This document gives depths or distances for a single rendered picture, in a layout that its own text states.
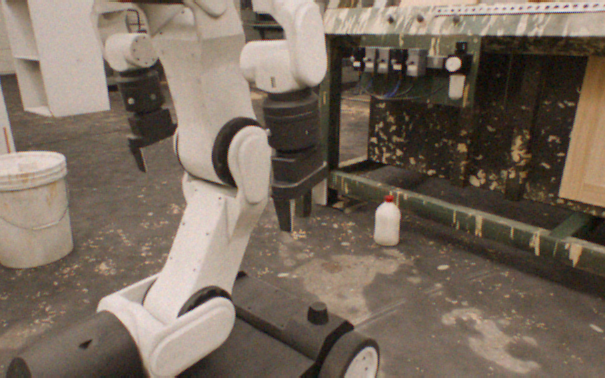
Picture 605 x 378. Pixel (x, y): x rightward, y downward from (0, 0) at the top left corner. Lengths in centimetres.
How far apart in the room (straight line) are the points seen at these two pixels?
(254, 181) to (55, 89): 417
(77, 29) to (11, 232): 337
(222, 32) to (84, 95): 430
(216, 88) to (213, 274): 37
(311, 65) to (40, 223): 143
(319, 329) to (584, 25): 113
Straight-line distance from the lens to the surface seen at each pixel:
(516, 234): 179
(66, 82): 502
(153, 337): 89
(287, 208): 73
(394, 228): 188
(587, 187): 190
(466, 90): 173
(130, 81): 104
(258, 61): 70
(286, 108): 68
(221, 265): 98
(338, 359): 104
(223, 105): 89
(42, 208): 190
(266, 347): 109
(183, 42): 86
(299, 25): 65
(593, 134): 186
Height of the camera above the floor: 85
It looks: 20 degrees down
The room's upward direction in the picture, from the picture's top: straight up
